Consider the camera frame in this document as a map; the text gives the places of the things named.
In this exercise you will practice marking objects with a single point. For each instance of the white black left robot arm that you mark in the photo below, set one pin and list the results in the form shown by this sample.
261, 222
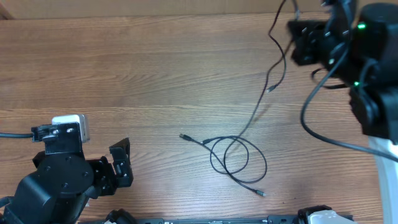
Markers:
64, 181

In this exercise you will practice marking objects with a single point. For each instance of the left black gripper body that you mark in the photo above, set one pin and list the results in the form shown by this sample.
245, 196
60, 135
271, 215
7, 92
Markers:
104, 182

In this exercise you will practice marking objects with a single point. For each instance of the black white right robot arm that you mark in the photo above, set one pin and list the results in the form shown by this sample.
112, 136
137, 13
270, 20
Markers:
358, 46

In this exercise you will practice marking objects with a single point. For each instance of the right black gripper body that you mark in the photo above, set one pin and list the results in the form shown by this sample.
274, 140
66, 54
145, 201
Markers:
314, 47

